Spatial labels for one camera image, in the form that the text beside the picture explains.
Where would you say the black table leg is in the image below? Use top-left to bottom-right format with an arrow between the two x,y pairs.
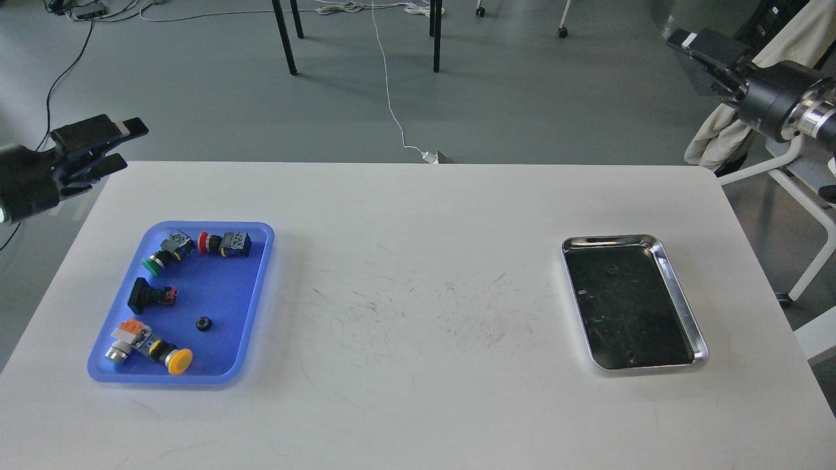
270,0 -> 305,76
429,0 -> 443,72

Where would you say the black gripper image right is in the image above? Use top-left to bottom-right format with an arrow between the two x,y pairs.
666,29 -> 827,143

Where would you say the white cable on floor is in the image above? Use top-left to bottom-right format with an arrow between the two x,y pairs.
316,0 -> 446,157

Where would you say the red push button switch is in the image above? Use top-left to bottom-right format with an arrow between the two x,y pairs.
196,231 -> 251,258

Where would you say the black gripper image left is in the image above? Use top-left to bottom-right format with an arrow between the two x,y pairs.
1,115 -> 149,224

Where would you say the blue plastic tray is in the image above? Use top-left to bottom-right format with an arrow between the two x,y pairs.
87,221 -> 274,387

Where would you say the silver orange push button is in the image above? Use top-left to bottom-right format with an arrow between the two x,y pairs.
105,318 -> 153,366

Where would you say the black table leg right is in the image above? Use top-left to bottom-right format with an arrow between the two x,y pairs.
429,0 -> 443,72

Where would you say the silver metal tray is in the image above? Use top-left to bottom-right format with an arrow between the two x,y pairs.
561,234 -> 710,375

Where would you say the black cable on floor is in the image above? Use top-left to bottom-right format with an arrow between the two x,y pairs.
0,0 -> 154,252

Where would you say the white power adapter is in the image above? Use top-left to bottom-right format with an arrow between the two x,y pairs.
421,151 -> 453,165

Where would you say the yellow push button switch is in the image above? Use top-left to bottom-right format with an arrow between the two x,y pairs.
135,336 -> 193,377

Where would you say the black square push button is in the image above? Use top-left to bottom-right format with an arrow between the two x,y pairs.
126,277 -> 178,315

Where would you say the green push button switch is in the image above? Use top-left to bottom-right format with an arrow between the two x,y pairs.
141,231 -> 196,276

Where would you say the black table leg left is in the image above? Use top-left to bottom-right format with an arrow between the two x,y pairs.
270,0 -> 305,76

